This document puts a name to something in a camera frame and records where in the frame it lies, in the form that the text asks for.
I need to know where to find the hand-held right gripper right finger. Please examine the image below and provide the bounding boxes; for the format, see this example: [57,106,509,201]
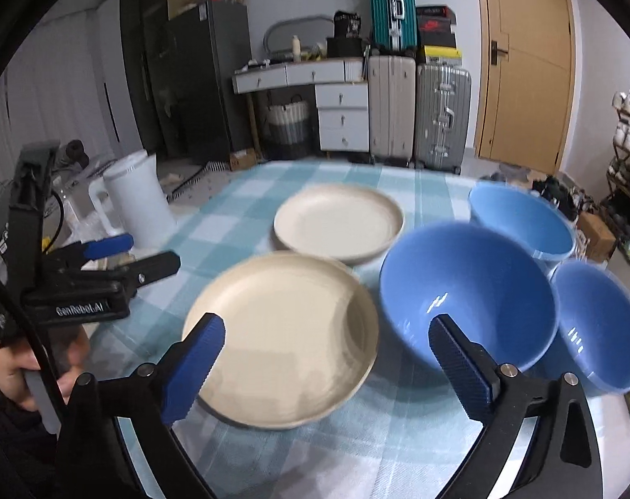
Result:
[428,314,605,499]

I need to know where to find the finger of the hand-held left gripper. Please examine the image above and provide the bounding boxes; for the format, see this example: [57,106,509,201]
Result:
[47,234,135,272]
[112,250,182,294]

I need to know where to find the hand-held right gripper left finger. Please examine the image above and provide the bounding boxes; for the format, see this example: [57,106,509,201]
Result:
[55,313,227,499]

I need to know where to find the large blue bowl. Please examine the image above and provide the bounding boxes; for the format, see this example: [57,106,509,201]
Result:
[378,220,560,372]

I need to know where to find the beige ceramic bowl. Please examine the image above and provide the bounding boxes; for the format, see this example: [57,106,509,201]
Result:
[181,251,381,430]

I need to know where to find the small blue bowl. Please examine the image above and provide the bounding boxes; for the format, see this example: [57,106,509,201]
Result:
[468,182,577,263]
[549,259,630,396]

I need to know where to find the cream plate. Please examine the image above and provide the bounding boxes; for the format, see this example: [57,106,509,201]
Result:
[272,183,405,266]

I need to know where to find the person's left forearm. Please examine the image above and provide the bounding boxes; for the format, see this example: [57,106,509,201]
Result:
[0,374,61,499]

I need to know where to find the person's left hand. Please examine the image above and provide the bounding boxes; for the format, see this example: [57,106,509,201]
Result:
[0,330,92,411]

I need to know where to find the white electric kettle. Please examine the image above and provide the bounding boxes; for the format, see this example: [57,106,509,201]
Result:
[89,150,178,250]

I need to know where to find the striped rug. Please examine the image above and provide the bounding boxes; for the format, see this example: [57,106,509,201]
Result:
[166,161,227,201]

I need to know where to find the teal checkered tablecloth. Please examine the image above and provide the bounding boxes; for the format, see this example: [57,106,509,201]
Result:
[81,158,630,499]

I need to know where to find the small cardboard box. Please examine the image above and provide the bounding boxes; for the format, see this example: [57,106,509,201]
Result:
[229,150,264,171]

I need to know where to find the white curtain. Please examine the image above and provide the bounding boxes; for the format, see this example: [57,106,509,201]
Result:
[0,0,144,209]

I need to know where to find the black refrigerator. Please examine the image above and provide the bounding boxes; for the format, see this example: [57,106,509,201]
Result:
[141,0,253,164]

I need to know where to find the striped woven basket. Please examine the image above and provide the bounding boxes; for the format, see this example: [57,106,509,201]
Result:
[264,96,310,159]

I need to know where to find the black and white sandals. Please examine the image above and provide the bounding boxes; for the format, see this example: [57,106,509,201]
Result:
[533,177,581,219]

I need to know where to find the grey slippers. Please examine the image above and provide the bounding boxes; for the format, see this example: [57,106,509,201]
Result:
[497,163,545,188]

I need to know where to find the shoe rack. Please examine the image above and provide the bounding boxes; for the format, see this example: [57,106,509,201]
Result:
[603,91,630,250]

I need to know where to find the white vanity desk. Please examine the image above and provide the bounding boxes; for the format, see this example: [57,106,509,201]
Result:
[232,57,370,154]

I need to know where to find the silver suitcase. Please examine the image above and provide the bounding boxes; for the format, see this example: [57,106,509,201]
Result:
[415,62,473,175]

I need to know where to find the beige suitcase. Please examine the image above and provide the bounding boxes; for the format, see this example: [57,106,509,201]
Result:
[367,52,417,167]

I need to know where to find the oval mirror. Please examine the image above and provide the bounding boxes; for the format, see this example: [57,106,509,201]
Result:
[263,15,337,58]

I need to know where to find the rows of shoes on rack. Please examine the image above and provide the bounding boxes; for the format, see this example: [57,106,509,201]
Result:
[609,91,630,178]

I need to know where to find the black printed bag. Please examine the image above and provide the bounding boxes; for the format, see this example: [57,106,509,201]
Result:
[326,10,365,58]

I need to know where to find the wooden door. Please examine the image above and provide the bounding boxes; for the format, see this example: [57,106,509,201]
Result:
[474,0,577,170]

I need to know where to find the yellow and black shoe box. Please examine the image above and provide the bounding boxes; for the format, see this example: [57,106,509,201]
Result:
[416,46,464,66]

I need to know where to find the teal suitcase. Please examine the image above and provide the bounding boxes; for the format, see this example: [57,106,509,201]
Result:
[368,0,418,55]

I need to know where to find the black cable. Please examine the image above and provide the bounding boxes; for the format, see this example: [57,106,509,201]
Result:
[0,262,61,427]

